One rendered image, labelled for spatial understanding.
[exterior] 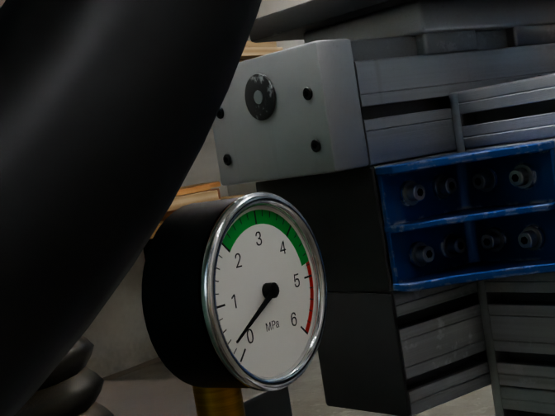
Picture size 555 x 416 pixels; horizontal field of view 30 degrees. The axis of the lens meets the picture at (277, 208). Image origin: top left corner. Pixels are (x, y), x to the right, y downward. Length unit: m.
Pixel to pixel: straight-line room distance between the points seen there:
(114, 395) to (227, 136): 0.41
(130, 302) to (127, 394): 3.46
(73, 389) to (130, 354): 3.68
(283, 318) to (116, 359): 3.48
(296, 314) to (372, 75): 0.41
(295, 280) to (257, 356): 0.03
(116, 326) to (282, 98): 3.11
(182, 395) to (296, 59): 0.38
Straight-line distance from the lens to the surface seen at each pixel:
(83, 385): 0.18
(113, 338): 3.80
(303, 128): 0.72
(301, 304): 0.34
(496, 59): 0.84
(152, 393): 0.40
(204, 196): 3.46
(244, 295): 0.32
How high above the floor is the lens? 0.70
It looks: 3 degrees down
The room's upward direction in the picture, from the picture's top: 9 degrees counter-clockwise
